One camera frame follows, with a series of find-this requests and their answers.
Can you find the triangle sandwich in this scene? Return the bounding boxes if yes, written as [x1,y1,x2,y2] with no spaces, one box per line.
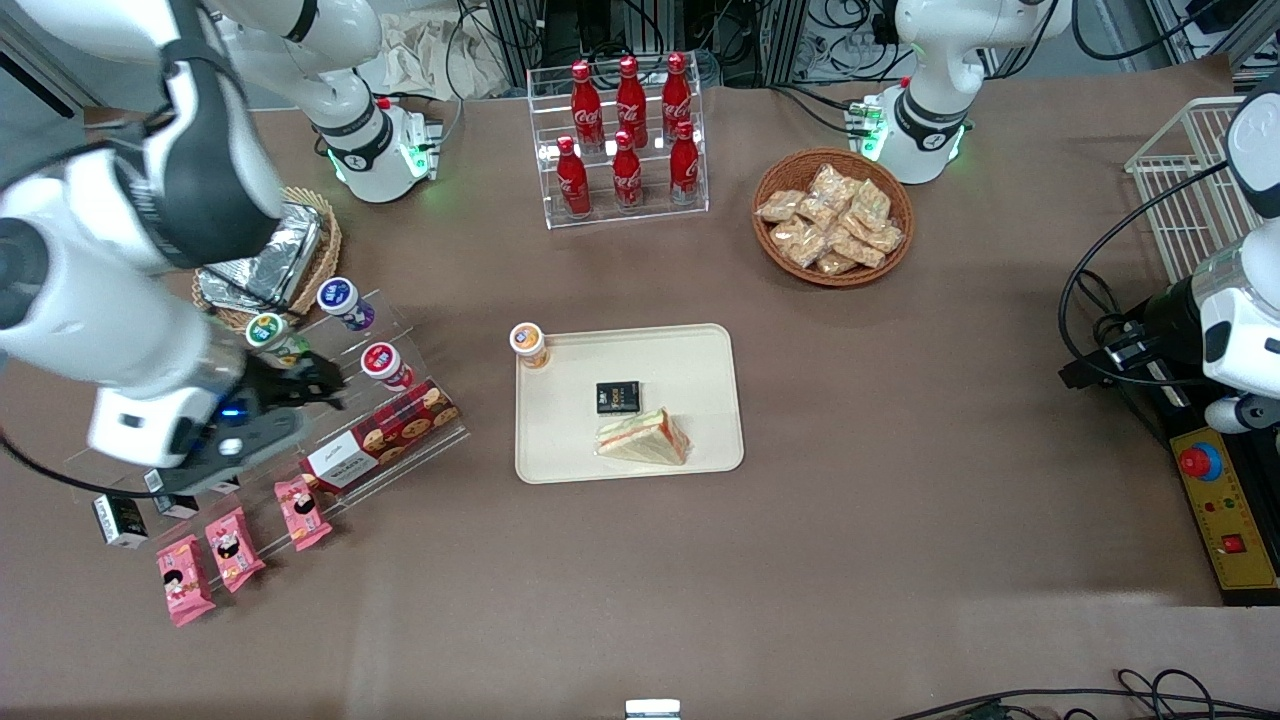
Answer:
[593,406,694,468]

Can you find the pink snack pack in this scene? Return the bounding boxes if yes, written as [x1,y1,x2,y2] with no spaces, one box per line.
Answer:
[204,505,268,595]
[274,475,334,553]
[155,533,217,629]

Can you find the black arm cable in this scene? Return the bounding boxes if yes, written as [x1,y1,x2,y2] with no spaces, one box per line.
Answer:
[1058,158,1243,389]
[0,425,106,493]

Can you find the orange lid drink cup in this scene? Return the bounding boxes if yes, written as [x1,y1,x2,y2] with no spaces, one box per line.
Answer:
[508,321,552,372]

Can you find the beige plastic tray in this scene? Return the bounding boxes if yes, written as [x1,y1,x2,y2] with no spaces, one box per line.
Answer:
[514,322,746,486]

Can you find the clear acrylic bottle rack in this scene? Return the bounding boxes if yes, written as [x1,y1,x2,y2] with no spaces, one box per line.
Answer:
[526,60,710,232]

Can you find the white wire basket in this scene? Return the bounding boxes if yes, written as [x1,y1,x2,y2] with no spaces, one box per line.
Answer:
[1124,96,1263,287]

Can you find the silver foil container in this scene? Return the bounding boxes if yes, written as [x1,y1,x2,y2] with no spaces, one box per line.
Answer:
[197,200,324,314]

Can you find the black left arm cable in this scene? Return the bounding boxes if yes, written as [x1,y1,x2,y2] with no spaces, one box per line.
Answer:
[1058,158,1243,389]

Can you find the red cola bottle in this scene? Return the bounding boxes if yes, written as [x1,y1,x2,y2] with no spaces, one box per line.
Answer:
[555,136,593,220]
[570,60,605,153]
[661,52,694,141]
[615,55,650,149]
[611,130,645,212]
[668,121,702,207]

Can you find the black floor cables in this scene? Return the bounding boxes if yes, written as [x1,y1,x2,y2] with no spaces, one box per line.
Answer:
[888,667,1280,720]

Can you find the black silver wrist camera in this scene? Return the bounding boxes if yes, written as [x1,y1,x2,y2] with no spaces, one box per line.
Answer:
[1102,322,1161,373]

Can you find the small black box gold print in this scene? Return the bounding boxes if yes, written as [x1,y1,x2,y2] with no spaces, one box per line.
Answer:
[595,380,645,417]

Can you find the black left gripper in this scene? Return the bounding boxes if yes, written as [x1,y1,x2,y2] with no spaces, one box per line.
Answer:
[1058,280,1207,392]

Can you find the oval light wicker basket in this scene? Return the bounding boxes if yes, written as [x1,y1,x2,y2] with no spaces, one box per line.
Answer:
[191,186,344,335]

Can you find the yellow emergency stop box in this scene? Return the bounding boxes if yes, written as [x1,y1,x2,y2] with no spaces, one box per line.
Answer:
[1168,424,1280,607]

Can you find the beige cloth bag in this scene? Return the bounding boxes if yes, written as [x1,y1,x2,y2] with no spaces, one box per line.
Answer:
[358,10,514,102]

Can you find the aluminium frame rack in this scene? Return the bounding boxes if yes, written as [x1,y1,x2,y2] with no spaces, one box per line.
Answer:
[486,0,807,89]

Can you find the round brown wicker basket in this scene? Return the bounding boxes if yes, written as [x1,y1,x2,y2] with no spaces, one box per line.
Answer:
[751,147,917,290]

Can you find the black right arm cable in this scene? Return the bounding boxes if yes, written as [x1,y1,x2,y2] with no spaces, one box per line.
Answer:
[0,425,106,493]

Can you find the red cookie box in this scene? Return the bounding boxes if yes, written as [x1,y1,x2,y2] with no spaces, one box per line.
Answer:
[299,377,462,495]

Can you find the clear acrylic stepped display stand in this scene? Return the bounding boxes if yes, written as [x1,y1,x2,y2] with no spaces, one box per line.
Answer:
[60,288,472,554]

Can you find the red lid yogurt cup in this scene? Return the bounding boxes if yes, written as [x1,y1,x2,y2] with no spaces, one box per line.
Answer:
[359,341,415,393]

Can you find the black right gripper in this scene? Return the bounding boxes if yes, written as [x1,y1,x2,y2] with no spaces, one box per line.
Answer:
[238,352,349,417]

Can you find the green lid yogurt cup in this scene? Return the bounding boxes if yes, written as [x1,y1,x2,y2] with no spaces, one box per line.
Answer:
[245,312,312,367]

